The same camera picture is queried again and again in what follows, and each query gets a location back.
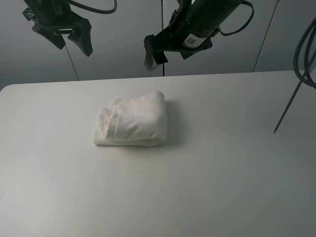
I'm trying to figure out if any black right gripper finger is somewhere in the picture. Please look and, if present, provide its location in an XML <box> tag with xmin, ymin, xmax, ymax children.
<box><xmin>144</xmin><ymin>47</ymin><xmax>168</xmax><ymax>72</ymax></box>
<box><xmin>180</xmin><ymin>48</ymin><xmax>208</xmax><ymax>59</ymax></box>

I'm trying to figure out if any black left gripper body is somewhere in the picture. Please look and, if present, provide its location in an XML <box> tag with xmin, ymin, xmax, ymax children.
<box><xmin>22</xmin><ymin>7</ymin><xmax>92</xmax><ymax>33</ymax></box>

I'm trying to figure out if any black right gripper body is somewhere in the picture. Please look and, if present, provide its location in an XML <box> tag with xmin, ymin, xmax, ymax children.
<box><xmin>144</xmin><ymin>26</ymin><xmax>212</xmax><ymax>52</ymax></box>

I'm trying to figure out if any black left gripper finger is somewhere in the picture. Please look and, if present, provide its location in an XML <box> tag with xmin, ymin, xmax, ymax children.
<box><xmin>68</xmin><ymin>25</ymin><xmax>93</xmax><ymax>56</ymax></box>
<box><xmin>32</xmin><ymin>27</ymin><xmax>66</xmax><ymax>49</ymax></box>

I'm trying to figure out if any white towel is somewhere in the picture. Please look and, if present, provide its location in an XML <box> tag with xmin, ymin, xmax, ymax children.
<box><xmin>93</xmin><ymin>91</ymin><xmax>167</xmax><ymax>147</ymax></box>

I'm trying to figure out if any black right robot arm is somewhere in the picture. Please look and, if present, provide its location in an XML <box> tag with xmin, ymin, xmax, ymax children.
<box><xmin>144</xmin><ymin>0</ymin><xmax>242</xmax><ymax>71</ymax></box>

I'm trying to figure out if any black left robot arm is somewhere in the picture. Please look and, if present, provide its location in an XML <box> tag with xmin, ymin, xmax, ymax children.
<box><xmin>22</xmin><ymin>0</ymin><xmax>93</xmax><ymax>57</ymax></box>

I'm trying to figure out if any black right camera cable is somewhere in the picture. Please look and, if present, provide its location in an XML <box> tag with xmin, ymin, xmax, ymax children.
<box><xmin>218</xmin><ymin>0</ymin><xmax>255</xmax><ymax>37</ymax></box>

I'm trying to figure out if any black hanging cable bundle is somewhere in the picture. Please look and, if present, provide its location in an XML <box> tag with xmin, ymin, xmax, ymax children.
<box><xmin>273</xmin><ymin>21</ymin><xmax>316</xmax><ymax>134</ymax></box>

